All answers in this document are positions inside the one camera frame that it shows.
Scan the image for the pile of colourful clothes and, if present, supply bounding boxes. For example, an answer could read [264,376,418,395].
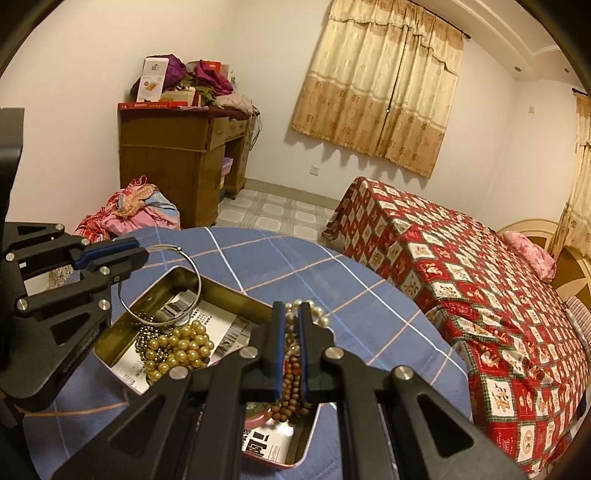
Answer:
[74,175,182,245]

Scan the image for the silver wire bangle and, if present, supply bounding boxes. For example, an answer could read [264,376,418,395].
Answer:
[117,247,202,329]

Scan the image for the bed with red patterned quilt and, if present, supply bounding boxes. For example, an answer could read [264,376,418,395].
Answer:
[322,176,591,474]

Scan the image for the striped cloth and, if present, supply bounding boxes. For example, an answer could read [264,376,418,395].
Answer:
[564,295,591,342]

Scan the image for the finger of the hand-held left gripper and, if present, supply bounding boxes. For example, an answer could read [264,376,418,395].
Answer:
[4,222,140,273]
[14,247,149,411]

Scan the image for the narrow beige patterned curtain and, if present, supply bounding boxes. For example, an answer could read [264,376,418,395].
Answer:
[551,88,591,259]

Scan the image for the gold pearl bracelet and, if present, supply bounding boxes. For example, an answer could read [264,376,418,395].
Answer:
[144,320,215,384]

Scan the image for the brown wooden desk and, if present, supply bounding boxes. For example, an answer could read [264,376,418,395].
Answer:
[117,105,259,228]

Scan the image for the pale pink cloth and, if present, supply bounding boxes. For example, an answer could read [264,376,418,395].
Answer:
[215,92,254,115]

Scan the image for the pink bangle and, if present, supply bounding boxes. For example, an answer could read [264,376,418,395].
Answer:
[245,401,273,428]

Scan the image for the wide beige patterned curtain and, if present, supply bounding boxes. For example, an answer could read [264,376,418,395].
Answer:
[291,0,465,180]

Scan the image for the white pearl necklace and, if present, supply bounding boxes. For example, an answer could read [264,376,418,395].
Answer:
[284,299,333,329]

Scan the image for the beige wooden headboard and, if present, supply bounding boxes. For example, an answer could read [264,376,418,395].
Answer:
[496,219,591,301]

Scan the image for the white printed leaflet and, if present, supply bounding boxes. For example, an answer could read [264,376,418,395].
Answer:
[111,351,153,395]

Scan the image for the printed magazine page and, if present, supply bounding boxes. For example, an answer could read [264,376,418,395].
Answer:
[198,302,259,365]

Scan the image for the pink pillow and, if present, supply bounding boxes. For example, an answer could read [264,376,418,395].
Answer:
[502,231,557,284]

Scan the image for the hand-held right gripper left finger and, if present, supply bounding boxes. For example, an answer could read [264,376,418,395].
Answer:
[50,301,287,480]

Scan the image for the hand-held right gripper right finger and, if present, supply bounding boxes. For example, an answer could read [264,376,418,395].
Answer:
[298,301,529,480]

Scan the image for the metal ball chain necklace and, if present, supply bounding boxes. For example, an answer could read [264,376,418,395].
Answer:
[134,314,167,365]

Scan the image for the white printed card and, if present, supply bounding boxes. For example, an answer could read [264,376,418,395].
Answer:
[242,422,296,462]

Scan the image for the blue plaid tablecloth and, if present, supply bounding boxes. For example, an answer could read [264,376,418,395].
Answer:
[0,226,472,480]

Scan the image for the magenta cloth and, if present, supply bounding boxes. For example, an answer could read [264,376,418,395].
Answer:
[194,60,234,93]

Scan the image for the rectangular metal tin box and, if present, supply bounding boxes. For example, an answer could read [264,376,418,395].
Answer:
[93,266,326,469]

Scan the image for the brown wooden bead bracelet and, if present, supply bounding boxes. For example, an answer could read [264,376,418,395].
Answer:
[270,323,317,422]

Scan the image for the purple cloth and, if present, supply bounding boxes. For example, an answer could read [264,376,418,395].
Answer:
[130,54,188,93]

